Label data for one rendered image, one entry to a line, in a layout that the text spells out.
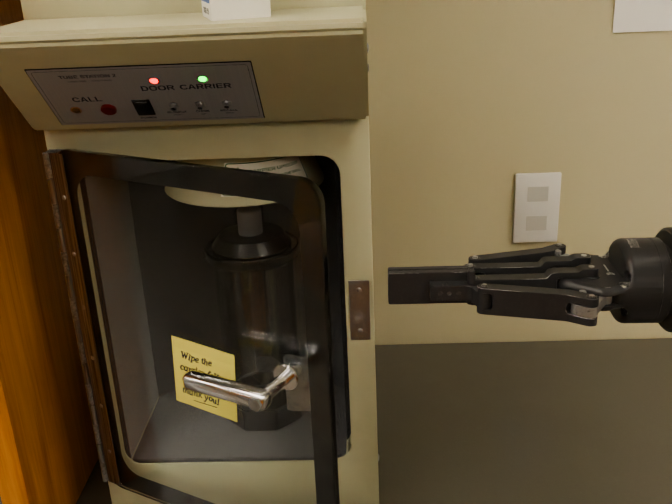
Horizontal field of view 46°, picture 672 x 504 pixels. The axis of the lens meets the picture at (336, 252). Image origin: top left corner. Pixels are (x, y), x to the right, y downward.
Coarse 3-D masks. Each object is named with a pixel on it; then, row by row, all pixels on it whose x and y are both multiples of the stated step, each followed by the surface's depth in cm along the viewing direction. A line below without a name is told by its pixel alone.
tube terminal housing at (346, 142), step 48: (48, 0) 73; (96, 0) 73; (144, 0) 73; (192, 0) 73; (288, 0) 73; (336, 0) 72; (48, 144) 78; (96, 144) 78; (144, 144) 78; (192, 144) 78; (240, 144) 78; (288, 144) 78; (336, 144) 78
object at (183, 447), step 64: (128, 192) 74; (192, 192) 70; (256, 192) 66; (320, 192) 64; (128, 256) 77; (192, 256) 73; (256, 256) 69; (320, 256) 66; (128, 320) 80; (192, 320) 76; (256, 320) 72; (320, 320) 68; (128, 384) 84; (256, 384) 74; (320, 384) 71; (128, 448) 88; (192, 448) 82; (256, 448) 78; (320, 448) 73
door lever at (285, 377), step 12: (192, 372) 72; (276, 372) 72; (288, 372) 72; (192, 384) 71; (204, 384) 71; (216, 384) 70; (228, 384) 70; (240, 384) 70; (276, 384) 70; (288, 384) 72; (216, 396) 70; (228, 396) 70; (240, 396) 69; (252, 396) 68; (264, 396) 68; (252, 408) 68; (264, 408) 68
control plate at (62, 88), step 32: (160, 64) 66; (192, 64) 66; (224, 64) 66; (64, 96) 70; (96, 96) 70; (128, 96) 70; (160, 96) 70; (192, 96) 70; (224, 96) 70; (256, 96) 70
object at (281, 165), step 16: (176, 160) 87; (192, 160) 83; (208, 160) 82; (224, 160) 82; (240, 160) 82; (256, 160) 82; (272, 160) 82; (288, 160) 83; (304, 160) 85; (304, 176) 85; (320, 176) 88
